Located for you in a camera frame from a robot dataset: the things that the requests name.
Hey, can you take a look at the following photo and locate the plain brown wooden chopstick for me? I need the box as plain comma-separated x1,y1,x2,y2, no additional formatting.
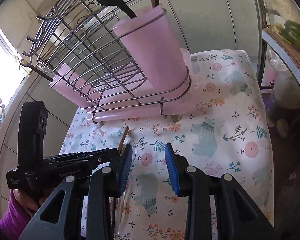
111,126,129,233

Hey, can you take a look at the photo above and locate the brown chopstick gold band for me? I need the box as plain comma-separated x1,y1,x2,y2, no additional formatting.
29,65,52,82

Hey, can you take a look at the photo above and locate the person's left hand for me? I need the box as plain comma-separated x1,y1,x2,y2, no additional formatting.
12,188,55,215

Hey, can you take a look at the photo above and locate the floral bear print cloth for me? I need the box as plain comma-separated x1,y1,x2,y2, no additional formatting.
61,50,274,239

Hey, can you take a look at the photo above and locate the pink left plastic cup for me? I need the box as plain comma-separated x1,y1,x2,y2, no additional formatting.
49,63,100,109

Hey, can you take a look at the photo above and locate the pink plastic cup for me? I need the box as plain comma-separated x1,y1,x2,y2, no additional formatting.
49,63,100,109
112,5,187,98

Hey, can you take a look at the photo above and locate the pink plastic drip tray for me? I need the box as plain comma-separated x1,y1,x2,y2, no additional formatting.
91,48,198,124

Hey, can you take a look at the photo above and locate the pink right plastic cup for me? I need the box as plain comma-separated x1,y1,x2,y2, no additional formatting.
112,5,187,98

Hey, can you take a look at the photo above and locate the metal shelf rack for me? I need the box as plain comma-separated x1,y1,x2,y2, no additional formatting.
254,0,300,89

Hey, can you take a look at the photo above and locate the metal wire utensil rack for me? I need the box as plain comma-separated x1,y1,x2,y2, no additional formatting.
21,0,192,114

